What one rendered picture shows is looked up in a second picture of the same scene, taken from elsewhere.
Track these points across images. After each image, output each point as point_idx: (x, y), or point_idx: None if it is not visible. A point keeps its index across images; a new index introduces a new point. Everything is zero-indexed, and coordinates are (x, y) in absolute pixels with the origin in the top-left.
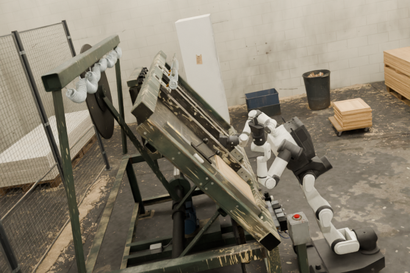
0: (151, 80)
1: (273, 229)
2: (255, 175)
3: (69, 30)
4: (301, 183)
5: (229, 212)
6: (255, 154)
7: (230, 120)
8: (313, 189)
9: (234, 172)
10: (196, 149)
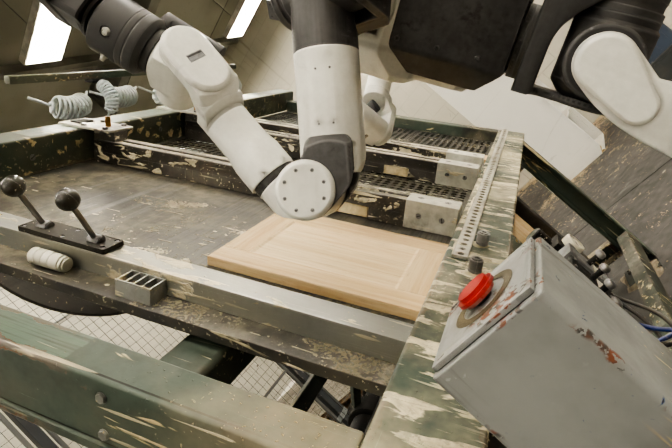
0: (12, 131)
1: (433, 431)
2: (671, 203)
3: None
4: (592, 107)
5: (105, 441)
6: (662, 159)
7: (605, 134)
8: (669, 93)
9: (363, 231)
10: (37, 232)
